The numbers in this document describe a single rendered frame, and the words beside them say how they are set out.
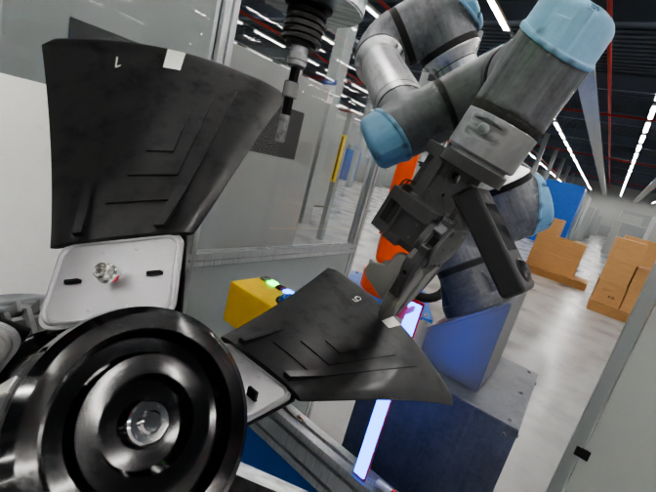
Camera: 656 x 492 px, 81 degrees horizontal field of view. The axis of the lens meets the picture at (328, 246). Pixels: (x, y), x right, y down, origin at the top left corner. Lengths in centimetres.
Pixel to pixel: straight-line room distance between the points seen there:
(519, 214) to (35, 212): 78
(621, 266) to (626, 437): 562
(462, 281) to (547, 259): 855
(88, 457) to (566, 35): 43
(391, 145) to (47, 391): 41
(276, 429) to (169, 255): 61
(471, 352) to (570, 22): 59
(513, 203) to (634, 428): 146
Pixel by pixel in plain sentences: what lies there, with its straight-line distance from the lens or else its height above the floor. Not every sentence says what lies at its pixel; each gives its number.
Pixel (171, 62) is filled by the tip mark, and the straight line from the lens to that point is 45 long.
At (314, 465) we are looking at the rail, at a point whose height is 82.
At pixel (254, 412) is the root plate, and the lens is 30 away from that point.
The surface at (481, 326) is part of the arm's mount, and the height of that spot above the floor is 113.
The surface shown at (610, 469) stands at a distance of 223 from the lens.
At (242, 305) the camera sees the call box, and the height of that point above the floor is 104.
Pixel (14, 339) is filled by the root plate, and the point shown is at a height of 125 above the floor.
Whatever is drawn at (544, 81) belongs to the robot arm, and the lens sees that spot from 41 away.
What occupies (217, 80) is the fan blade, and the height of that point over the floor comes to 141.
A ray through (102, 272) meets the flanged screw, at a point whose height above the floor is 126.
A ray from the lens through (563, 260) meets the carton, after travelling 935.
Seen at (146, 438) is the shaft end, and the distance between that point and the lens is 23.
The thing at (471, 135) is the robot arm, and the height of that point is 142.
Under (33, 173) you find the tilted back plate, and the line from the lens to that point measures 57.
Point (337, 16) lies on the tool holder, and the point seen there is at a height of 145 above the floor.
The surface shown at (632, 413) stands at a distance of 212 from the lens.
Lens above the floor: 137
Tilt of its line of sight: 13 degrees down
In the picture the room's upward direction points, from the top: 15 degrees clockwise
